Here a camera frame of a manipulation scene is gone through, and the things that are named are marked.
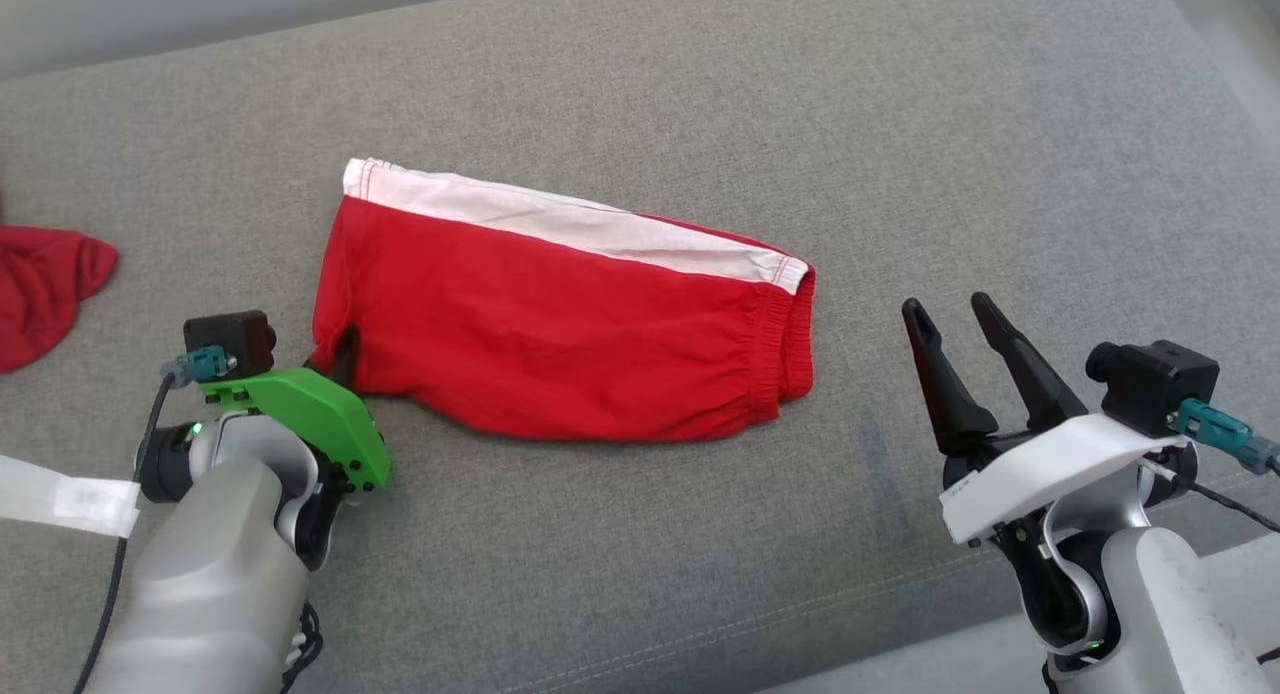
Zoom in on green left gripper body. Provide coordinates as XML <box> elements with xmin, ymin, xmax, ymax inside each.
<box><xmin>205</xmin><ymin>367</ymin><xmax>391</xmax><ymax>493</ymax></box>

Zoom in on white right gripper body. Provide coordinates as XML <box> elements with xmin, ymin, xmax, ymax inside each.
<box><xmin>940</xmin><ymin>414</ymin><xmax>1191</xmax><ymax>545</ymax></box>

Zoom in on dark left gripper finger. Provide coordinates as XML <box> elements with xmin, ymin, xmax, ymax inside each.
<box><xmin>328</xmin><ymin>324</ymin><xmax>359</xmax><ymax>387</ymax></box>

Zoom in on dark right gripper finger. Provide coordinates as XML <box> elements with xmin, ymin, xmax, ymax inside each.
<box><xmin>902</xmin><ymin>298</ymin><xmax>999</xmax><ymax>457</ymax></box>
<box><xmin>970</xmin><ymin>292</ymin><xmax>1089</xmax><ymax>433</ymax></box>

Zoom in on red shorts with white stripe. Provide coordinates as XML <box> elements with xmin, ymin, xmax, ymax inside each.
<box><xmin>310</xmin><ymin>157</ymin><xmax>817</xmax><ymax>445</ymax></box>

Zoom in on red Bulls 23 jersey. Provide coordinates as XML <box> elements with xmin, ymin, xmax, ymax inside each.
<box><xmin>0</xmin><ymin>224</ymin><xmax>119</xmax><ymax>375</ymax></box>

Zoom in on grey fabric sofa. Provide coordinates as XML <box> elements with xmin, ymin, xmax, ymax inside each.
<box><xmin>0</xmin><ymin>0</ymin><xmax>1280</xmax><ymax>694</ymax></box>

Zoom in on teal plug left camera cable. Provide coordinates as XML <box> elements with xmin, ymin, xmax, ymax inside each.
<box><xmin>75</xmin><ymin>346</ymin><xmax>236</xmax><ymax>694</ymax></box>

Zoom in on teal plug camera cable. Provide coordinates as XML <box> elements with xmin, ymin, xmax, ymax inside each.
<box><xmin>75</xmin><ymin>346</ymin><xmax>236</xmax><ymax>694</ymax></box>
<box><xmin>1175</xmin><ymin>399</ymin><xmax>1280</xmax><ymax>475</ymax></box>

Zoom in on teal plug right camera cable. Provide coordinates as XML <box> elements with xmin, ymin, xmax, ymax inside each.
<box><xmin>1175</xmin><ymin>399</ymin><xmax>1280</xmax><ymax>475</ymax></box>

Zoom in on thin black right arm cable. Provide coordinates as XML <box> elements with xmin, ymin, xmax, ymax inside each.
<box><xmin>1150</xmin><ymin>462</ymin><xmax>1280</xmax><ymax>533</ymax></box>

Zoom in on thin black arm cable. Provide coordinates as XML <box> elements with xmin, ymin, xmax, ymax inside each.
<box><xmin>1150</xmin><ymin>462</ymin><xmax>1280</xmax><ymax>533</ymax></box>
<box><xmin>280</xmin><ymin>602</ymin><xmax>323</xmax><ymax>693</ymax></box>

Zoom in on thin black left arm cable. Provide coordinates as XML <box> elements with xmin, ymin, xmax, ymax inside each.
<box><xmin>280</xmin><ymin>602</ymin><xmax>323</xmax><ymax>693</ymax></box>

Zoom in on white label on left cable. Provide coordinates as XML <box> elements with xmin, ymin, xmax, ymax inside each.
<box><xmin>0</xmin><ymin>454</ymin><xmax>141</xmax><ymax>540</ymax></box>

